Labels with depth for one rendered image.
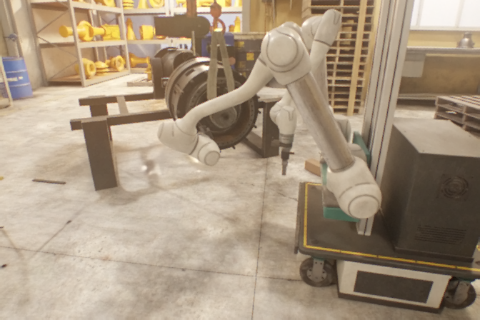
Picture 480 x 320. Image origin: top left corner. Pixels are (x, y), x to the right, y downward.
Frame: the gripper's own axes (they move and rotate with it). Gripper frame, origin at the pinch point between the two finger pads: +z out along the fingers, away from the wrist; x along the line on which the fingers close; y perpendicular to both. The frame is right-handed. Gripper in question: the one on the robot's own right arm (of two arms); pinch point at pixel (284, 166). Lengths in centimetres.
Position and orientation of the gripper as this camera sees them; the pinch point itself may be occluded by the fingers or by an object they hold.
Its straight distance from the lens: 179.3
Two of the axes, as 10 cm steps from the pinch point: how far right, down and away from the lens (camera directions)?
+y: 9.7, 0.8, -2.1
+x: 2.3, -3.4, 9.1
